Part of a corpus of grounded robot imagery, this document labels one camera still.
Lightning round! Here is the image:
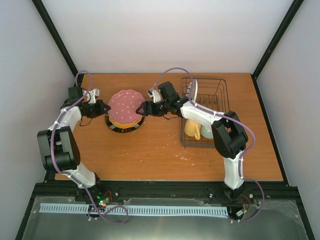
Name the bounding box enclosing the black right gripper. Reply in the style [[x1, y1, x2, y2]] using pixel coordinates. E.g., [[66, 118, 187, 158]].
[[135, 100, 169, 118]]

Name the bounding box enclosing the pink dotted scalloped plate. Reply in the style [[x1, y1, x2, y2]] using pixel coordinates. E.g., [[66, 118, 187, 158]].
[[107, 89, 145, 125]]

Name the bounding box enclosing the dark striped bottom plate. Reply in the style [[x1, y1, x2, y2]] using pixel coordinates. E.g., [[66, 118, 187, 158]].
[[104, 114, 145, 134]]

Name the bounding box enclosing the yellow scalloped plate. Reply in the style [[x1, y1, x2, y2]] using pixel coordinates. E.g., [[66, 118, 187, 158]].
[[108, 116, 143, 129]]

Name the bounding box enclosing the yellow ceramic mug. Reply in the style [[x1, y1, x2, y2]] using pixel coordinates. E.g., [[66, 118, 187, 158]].
[[184, 119, 201, 141]]

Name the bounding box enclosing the white plate with blue stripes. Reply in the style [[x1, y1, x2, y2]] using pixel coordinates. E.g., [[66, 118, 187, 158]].
[[186, 78, 198, 101]]

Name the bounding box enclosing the green patterned small bowl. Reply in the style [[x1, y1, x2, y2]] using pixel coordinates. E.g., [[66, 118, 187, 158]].
[[200, 125, 214, 139]]

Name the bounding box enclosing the dark wire dish rack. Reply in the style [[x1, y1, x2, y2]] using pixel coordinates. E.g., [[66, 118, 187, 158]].
[[179, 76, 231, 149]]

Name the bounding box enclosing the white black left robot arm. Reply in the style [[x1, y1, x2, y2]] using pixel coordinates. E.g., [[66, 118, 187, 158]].
[[37, 86, 111, 202]]

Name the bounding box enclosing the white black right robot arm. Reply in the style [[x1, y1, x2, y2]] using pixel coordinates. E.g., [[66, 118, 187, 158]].
[[135, 79, 248, 202]]

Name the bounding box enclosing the small green-lit circuit board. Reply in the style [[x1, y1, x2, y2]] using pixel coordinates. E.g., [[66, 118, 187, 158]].
[[98, 196, 113, 207]]

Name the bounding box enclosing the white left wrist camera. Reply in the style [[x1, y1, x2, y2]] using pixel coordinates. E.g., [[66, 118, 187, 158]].
[[87, 88, 100, 104]]

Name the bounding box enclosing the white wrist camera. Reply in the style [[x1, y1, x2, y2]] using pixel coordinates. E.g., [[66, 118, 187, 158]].
[[87, 88, 100, 104], [147, 88, 162, 103]]

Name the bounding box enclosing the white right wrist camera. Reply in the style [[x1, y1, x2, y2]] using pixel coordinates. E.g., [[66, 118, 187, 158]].
[[147, 88, 162, 103]]

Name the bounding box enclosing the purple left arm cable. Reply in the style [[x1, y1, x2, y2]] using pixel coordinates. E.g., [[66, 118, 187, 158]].
[[49, 69, 129, 225]]

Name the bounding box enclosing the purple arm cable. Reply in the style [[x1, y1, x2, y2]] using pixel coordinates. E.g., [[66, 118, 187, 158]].
[[152, 66, 266, 224], [49, 69, 129, 225]]

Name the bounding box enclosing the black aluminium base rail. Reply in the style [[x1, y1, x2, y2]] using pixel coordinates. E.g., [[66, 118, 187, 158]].
[[32, 180, 298, 208]]

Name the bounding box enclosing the light blue slotted cable duct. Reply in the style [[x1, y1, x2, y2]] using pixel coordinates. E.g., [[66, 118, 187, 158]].
[[38, 203, 228, 218]]

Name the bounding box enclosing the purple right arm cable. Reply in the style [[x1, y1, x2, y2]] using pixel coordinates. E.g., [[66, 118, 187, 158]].
[[152, 66, 266, 224]]

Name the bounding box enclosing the black left frame post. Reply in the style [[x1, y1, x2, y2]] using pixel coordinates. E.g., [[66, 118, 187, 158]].
[[31, 0, 78, 77]]

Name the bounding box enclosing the black frame post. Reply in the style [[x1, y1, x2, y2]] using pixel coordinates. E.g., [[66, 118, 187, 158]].
[[31, 0, 78, 77], [251, 0, 305, 78]]

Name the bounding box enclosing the black right frame post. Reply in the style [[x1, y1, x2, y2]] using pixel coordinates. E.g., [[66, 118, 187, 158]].
[[251, 0, 305, 78]]

